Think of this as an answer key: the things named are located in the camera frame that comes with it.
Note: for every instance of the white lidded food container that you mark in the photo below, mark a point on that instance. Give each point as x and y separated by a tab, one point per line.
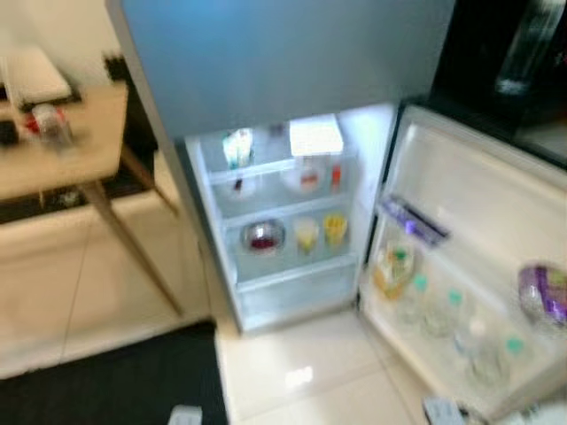
316	135

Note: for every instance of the white-lined fridge door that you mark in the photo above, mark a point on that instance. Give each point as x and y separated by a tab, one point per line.
478	195

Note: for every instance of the glass fridge shelf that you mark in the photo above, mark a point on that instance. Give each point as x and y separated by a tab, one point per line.
266	167
283	212

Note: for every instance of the grey two-door fridge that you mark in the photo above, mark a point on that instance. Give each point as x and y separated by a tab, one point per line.
283	62

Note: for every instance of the grey kitchen counter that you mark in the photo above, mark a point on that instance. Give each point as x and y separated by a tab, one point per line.
545	142

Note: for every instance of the round purple snack pack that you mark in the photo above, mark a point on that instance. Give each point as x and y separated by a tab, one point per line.
542	294

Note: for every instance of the clear bottle green cap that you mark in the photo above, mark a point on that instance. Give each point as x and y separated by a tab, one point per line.
454	298
514	345
418	285

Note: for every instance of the purple chocolate pack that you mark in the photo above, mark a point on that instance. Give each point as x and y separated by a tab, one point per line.
412	221

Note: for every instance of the tall clear bottle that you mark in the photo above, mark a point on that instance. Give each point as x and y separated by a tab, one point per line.
523	53

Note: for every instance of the black countertop appliance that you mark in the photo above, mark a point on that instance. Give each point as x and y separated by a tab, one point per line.
469	53

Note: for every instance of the yellow cup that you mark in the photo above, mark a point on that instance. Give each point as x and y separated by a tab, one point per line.
335	232

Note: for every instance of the sauce bottle orange cap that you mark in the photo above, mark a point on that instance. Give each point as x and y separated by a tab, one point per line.
336	177

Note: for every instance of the orange red tomato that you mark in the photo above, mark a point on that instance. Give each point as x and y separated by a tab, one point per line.
309	179

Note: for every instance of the pale beige cup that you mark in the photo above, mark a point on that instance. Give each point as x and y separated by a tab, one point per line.
306	237

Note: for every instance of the deep white bowl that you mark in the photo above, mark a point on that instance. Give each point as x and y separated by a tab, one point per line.
292	177

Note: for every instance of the white crisper drawer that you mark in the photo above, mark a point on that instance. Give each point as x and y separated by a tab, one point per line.
297	297

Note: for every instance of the shallow white bowl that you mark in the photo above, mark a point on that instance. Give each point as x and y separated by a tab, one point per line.
251	189

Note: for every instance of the steel bowl red contents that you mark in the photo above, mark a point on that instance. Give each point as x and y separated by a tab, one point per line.
248	235

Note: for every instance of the dark red chili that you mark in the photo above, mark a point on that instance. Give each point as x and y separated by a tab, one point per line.
238	185

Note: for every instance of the green printed pouch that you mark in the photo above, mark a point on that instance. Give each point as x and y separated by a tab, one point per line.
237	149

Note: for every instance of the light wooden dining table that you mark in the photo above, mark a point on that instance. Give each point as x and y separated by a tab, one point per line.
62	168

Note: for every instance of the black floor rug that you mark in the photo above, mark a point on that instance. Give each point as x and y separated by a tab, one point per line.
89	381

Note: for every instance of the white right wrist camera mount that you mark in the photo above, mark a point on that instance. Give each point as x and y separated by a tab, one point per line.
441	413

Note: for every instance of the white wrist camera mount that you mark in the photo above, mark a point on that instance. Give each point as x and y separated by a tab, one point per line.
441	413
184	416

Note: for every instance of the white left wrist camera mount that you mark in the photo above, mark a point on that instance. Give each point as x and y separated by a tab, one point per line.
184	416

